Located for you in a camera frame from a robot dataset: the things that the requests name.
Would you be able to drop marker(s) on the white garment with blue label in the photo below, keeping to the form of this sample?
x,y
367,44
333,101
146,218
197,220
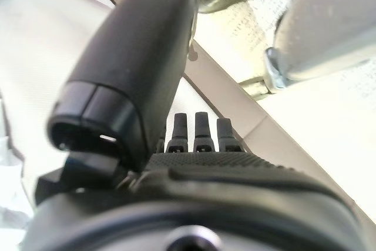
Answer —
x,y
11,198

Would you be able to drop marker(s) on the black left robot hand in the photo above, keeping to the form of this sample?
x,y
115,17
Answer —
x,y
132,57

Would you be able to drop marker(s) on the grey bed blanket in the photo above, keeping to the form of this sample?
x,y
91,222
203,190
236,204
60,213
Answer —
x,y
35,57

